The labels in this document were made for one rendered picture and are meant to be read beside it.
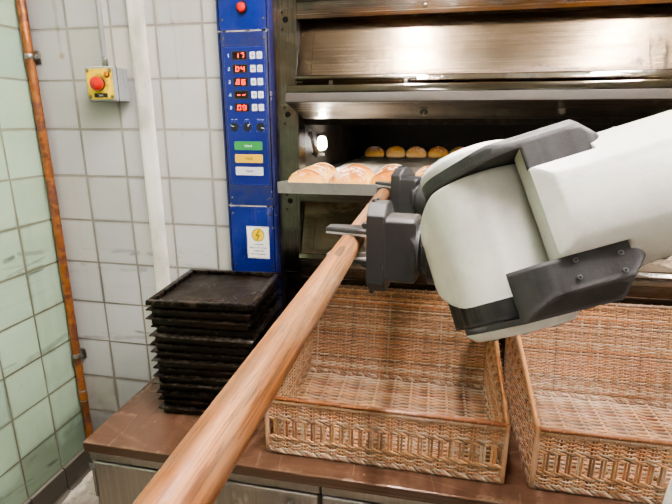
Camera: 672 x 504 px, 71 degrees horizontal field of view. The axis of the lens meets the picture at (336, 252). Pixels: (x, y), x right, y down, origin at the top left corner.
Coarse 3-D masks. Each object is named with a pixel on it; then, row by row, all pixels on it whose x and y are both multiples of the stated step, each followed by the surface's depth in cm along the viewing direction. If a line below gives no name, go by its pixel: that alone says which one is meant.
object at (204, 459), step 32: (384, 192) 99; (352, 224) 70; (352, 256) 57; (320, 288) 44; (288, 320) 37; (256, 352) 32; (288, 352) 33; (256, 384) 28; (224, 416) 25; (256, 416) 27; (192, 448) 22; (224, 448) 23; (160, 480) 21; (192, 480) 21; (224, 480) 23
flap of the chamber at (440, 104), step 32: (288, 96) 126; (320, 96) 124; (352, 96) 123; (384, 96) 121; (416, 96) 120; (448, 96) 118; (480, 96) 117; (512, 96) 115; (544, 96) 114; (576, 96) 112; (608, 96) 111; (640, 96) 110
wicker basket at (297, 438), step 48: (384, 336) 147; (432, 336) 144; (288, 384) 127; (336, 384) 142; (384, 384) 142; (432, 384) 142; (480, 384) 141; (288, 432) 120; (336, 432) 120; (384, 432) 106; (432, 432) 104; (480, 432) 102; (480, 480) 104
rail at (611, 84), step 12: (360, 84) 122; (372, 84) 122; (384, 84) 121; (396, 84) 120; (408, 84) 120; (420, 84) 119; (432, 84) 119; (444, 84) 118; (456, 84) 118; (468, 84) 117; (480, 84) 117; (492, 84) 116; (504, 84) 115; (516, 84) 115; (528, 84) 114; (540, 84) 114; (552, 84) 113; (564, 84) 113; (576, 84) 112; (588, 84) 112; (600, 84) 111; (612, 84) 111; (624, 84) 110; (636, 84) 110; (648, 84) 109; (660, 84) 109
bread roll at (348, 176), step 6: (336, 174) 117; (342, 174) 116; (348, 174) 116; (354, 174) 116; (360, 174) 117; (330, 180) 118; (336, 180) 117; (342, 180) 116; (348, 180) 116; (354, 180) 116; (360, 180) 116; (366, 180) 117
